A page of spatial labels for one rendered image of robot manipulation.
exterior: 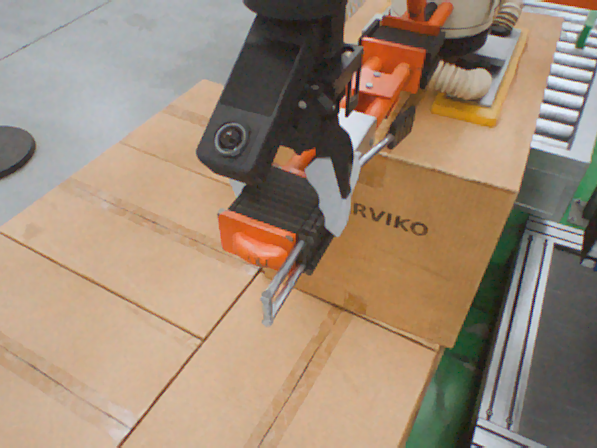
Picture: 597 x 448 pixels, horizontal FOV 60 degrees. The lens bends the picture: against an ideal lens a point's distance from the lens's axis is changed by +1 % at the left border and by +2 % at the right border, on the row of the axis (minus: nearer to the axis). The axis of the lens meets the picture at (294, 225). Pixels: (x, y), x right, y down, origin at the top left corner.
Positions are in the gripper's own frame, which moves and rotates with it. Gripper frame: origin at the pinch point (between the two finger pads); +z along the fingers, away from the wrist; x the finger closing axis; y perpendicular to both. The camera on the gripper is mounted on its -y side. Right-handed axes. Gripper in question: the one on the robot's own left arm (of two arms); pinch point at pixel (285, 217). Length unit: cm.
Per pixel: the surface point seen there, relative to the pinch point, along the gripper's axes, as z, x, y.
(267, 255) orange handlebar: -0.3, -0.9, -5.0
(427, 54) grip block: -1.8, -3.9, 32.0
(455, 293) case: 37, -17, 30
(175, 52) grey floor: 108, 168, 192
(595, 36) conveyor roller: 55, -35, 186
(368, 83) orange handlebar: -1.3, 0.6, 23.1
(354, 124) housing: -1.2, -0.9, 14.8
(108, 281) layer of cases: 53, 50, 15
